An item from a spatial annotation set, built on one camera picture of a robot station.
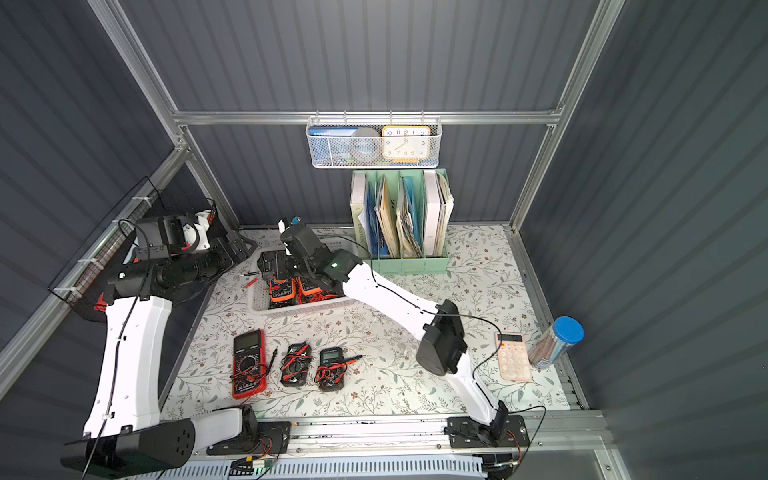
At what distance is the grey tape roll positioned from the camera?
0.88 m

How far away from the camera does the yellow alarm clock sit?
2.90 feet

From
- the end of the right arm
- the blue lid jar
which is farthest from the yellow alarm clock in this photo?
the blue lid jar

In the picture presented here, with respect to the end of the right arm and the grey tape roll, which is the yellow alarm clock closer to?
the grey tape roll

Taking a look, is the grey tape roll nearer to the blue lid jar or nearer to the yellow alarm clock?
the yellow alarm clock

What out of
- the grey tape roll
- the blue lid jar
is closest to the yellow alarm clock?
the grey tape roll
